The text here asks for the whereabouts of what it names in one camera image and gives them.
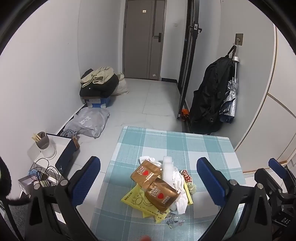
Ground tangled black cables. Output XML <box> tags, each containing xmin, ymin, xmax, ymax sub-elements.
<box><xmin>29</xmin><ymin>158</ymin><xmax>62</xmax><ymax>186</ymax></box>

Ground black metal door frame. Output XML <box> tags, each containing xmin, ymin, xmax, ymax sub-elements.
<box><xmin>177</xmin><ymin>0</ymin><xmax>202</xmax><ymax>120</ymax></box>

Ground white plastic bottle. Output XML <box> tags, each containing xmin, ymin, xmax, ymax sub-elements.
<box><xmin>162</xmin><ymin>156</ymin><xmax>176</xmax><ymax>184</ymax></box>

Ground white box navy side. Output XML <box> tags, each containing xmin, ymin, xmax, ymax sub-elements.
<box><xmin>27</xmin><ymin>133</ymin><xmax>80</xmax><ymax>179</ymax></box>

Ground translucent white cup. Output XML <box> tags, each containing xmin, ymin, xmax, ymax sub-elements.
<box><xmin>40</xmin><ymin>138</ymin><xmax>57</xmax><ymax>159</ymax></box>

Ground blue cardboard box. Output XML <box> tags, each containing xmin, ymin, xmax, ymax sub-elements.
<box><xmin>83</xmin><ymin>95</ymin><xmax>114</xmax><ymax>109</ymax></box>

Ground black folded jacket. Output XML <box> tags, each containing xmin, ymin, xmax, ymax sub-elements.
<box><xmin>79</xmin><ymin>70</ymin><xmax>120</xmax><ymax>98</ymax></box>

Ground brown foil wrapper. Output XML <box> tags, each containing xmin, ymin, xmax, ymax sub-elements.
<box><xmin>131</xmin><ymin>159</ymin><xmax>164</xmax><ymax>189</ymax></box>
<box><xmin>144</xmin><ymin>177</ymin><xmax>179</xmax><ymax>213</ymax></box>

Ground metal wall hook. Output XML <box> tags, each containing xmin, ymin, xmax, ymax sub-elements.
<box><xmin>232</xmin><ymin>33</ymin><xmax>243</xmax><ymax>47</ymax></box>

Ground grey open box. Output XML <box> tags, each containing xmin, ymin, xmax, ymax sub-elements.
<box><xmin>18</xmin><ymin>171</ymin><xmax>67</xmax><ymax>200</ymax></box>

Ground grey door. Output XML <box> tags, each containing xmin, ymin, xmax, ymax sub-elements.
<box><xmin>123</xmin><ymin>0</ymin><xmax>167</xmax><ymax>81</ymax></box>

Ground yellow plastic bag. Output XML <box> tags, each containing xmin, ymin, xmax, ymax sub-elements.
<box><xmin>121</xmin><ymin>185</ymin><xmax>194</xmax><ymax>224</ymax></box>

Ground white tissue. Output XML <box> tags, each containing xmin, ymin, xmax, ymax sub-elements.
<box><xmin>139</xmin><ymin>156</ymin><xmax>163</xmax><ymax>168</ymax></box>

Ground silver folded umbrella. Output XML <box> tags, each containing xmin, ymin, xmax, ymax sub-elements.
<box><xmin>219</xmin><ymin>56</ymin><xmax>241</xmax><ymax>124</ymax></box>

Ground white cloth bag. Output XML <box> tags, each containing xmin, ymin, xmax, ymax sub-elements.
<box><xmin>111</xmin><ymin>72</ymin><xmax>130</xmax><ymax>96</ymax></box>

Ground red white snack wrapper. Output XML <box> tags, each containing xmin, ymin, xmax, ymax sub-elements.
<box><xmin>180</xmin><ymin>169</ymin><xmax>194</xmax><ymax>189</ymax></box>

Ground beige cloth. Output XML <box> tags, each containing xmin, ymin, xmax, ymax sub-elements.
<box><xmin>80</xmin><ymin>67</ymin><xmax>115</xmax><ymax>88</ymax></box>

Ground black fuzzy cloth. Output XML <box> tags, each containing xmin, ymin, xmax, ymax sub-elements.
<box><xmin>0</xmin><ymin>155</ymin><xmax>31</xmax><ymax>207</ymax></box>

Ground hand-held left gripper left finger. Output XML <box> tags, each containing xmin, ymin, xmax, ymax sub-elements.
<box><xmin>24</xmin><ymin>156</ymin><xmax>101</xmax><ymax>241</ymax></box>

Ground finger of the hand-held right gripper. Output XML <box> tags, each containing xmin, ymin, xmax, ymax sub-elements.
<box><xmin>254</xmin><ymin>168</ymin><xmax>279</xmax><ymax>194</ymax></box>
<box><xmin>268</xmin><ymin>158</ymin><xmax>296</xmax><ymax>186</ymax></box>

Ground small clear wrapper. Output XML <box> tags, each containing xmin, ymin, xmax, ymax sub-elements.
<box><xmin>165</xmin><ymin>212</ymin><xmax>186</xmax><ymax>229</ymax></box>

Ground grey plastic bag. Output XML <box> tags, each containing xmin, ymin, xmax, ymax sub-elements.
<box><xmin>62</xmin><ymin>107</ymin><xmax>110</xmax><ymax>139</ymax></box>

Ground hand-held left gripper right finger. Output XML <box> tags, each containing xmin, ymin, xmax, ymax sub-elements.
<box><xmin>196</xmin><ymin>157</ymin><xmax>275</xmax><ymax>241</ymax></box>

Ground teal checked tablecloth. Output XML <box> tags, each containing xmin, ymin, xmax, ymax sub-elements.
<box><xmin>89</xmin><ymin>126</ymin><xmax>247</xmax><ymax>241</ymax></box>

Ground black hanging jacket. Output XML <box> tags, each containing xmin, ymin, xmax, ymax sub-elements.
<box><xmin>188</xmin><ymin>45</ymin><xmax>237</xmax><ymax>136</ymax></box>

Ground white plastic bag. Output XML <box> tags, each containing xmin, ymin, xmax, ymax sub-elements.
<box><xmin>171</xmin><ymin>170</ymin><xmax>189</xmax><ymax>214</ymax></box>

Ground grey cup with sticks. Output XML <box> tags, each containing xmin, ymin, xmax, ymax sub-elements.
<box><xmin>32</xmin><ymin>131</ymin><xmax>50</xmax><ymax>149</ymax></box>

